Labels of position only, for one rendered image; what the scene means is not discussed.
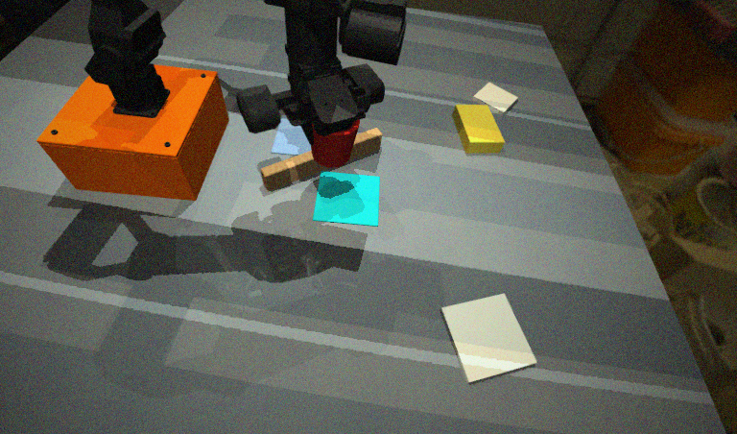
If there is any tan wooden plank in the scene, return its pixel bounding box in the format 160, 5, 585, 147
261, 128, 382, 191

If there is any dark red cup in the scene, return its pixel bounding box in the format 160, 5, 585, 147
311, 119, 360, 167

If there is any yellow rectangular block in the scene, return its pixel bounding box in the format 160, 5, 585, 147
452, 105, 505, 153

